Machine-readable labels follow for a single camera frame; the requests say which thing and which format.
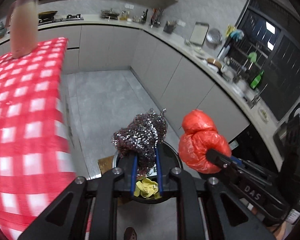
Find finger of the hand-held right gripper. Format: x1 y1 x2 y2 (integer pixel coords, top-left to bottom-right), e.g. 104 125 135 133
206 149 243 184
231 156 278 180

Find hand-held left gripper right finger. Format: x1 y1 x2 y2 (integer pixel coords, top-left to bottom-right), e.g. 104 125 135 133
155 147 277 240

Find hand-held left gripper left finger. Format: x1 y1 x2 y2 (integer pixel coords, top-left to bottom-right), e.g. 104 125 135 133
17 152 138 240

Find yellow plastic bag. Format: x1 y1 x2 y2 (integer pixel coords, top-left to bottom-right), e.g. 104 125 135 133
134 177 159 200

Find black trash bin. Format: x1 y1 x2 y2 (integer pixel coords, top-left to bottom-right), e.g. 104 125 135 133
111 141 184 205

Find red plastic bag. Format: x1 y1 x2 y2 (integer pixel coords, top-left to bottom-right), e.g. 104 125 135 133
178 109 232 174

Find steel wool scrubber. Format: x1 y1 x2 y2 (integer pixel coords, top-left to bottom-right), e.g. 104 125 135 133
112 108 168 179

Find person's right hand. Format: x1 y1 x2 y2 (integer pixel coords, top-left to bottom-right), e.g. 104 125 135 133
247 203 288 240

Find wooden stool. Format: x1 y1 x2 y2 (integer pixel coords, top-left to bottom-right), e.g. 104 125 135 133
97 156 130 204

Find person's right shoe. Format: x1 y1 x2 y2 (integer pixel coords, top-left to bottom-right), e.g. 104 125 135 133
124 227 138 240

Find steel faucet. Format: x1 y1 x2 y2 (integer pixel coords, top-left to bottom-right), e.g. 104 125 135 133
251 82 268 108

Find green bottle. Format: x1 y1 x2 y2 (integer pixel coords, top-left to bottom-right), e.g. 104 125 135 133
250 70 265 90

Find grey kitchen counter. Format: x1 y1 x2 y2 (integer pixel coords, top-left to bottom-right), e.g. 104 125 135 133
0 14 285 165

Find steel dish rack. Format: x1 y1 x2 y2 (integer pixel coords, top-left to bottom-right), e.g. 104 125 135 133
222 37 273 85

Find dark kitchen window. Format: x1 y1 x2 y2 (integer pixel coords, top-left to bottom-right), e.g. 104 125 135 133
235 0 300 123

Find red checked tablecloth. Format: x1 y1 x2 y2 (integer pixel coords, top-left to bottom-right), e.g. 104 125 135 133
0 37 77 240

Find round steel colander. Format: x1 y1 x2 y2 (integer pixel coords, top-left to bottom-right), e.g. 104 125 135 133
206 28 223 46

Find white cutting board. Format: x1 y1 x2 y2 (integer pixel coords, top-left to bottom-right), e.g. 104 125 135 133
189 22 210 46

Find hanging rubber gloves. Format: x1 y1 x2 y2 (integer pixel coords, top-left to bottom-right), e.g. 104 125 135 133
226 24 245 40

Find dark knife holder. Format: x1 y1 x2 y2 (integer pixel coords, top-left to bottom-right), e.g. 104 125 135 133
163 20 178 34

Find utensil holder with chopsticks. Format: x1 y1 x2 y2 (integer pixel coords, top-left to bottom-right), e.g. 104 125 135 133
149 7 164 28

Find steel lidded pot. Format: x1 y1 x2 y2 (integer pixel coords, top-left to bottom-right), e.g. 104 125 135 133
101 8 120 20

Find gas stove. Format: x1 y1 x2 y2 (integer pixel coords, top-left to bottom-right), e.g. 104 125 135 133
37 15 84 25

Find pink thermos jug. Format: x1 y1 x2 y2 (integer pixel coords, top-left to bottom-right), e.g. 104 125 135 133
5 0 43 58

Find black frying pan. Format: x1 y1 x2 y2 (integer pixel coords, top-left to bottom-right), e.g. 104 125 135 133
37 10 58 20

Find green ceramic vase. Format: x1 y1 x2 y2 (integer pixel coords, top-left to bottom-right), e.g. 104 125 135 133
0 21 8 39

